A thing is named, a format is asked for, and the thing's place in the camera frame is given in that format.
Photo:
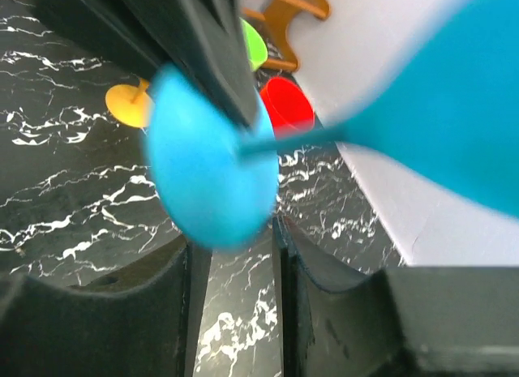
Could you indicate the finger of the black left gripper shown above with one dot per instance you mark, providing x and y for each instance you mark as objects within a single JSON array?
[{"x": 203, "y": 38}]

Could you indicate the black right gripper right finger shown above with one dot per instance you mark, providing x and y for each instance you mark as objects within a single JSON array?
[{"x": 441, "y": 321}]

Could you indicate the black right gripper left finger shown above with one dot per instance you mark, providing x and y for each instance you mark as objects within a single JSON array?
[{"x": 140, "y": 320}]

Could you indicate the green wine glass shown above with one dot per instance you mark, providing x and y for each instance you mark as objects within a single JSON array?
[{"x": 257, "y": 50}]

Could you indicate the yellow wine glass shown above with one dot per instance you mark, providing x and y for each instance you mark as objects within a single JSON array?
[{"x": 130, "y": 105}]

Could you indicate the red wine glass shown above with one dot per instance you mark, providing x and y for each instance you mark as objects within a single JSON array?
[{"x": 288, "y": 108}]

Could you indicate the blue wine glass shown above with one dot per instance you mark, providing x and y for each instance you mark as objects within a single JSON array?
[{"x": 451, "y": 115}]

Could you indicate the wooden stepped shelf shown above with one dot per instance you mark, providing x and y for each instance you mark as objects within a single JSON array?
[{"x": 276, "y": 18}]

